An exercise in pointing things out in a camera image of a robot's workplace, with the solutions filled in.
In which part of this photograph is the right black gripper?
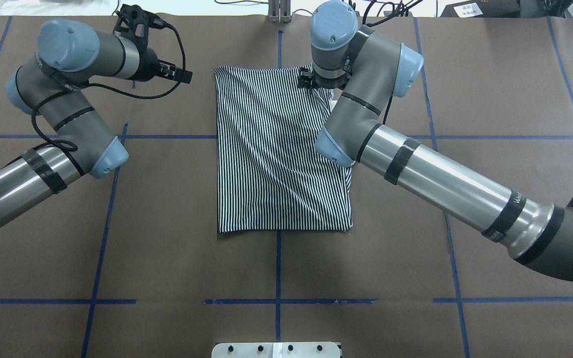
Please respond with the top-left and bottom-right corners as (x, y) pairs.
(297, 64), (334, 89)

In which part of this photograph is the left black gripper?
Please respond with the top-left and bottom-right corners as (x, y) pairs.
(137, 47), (192, 84)

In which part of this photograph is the navy white striped polo shirt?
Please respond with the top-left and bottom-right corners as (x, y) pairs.
(214, 66), (353, 234)

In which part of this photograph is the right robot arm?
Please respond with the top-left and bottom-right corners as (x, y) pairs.
(304, 0), (573, 282)

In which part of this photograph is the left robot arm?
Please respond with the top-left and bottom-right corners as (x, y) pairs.
(0, 15), (192, 228)

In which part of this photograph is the black box with label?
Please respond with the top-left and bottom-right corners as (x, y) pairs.
(439, 0), (521, 18)

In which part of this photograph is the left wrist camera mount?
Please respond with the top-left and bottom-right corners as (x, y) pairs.
(113, 4), (166, 52)

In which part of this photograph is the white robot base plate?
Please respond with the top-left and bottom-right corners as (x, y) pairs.
(211, 341), (343, 358)

